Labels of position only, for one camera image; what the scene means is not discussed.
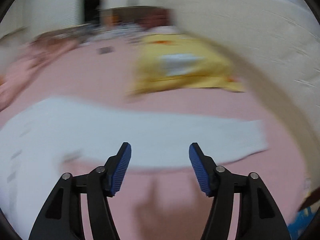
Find white fluffy cardigan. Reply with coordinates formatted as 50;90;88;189
0;96;270;215

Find pink bed sheet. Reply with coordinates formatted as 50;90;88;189
1;39;305;239

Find pink crumpled duvet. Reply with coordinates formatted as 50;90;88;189
1;37;79;110

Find small black box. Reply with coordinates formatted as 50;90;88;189
98;47;113;55

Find cream tufted headboard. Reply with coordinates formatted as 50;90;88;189
163;0;319;185

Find yellow cartoon pillow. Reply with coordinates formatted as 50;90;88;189
129;34;245;96

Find maroon bag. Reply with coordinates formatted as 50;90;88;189
139;8;171;29

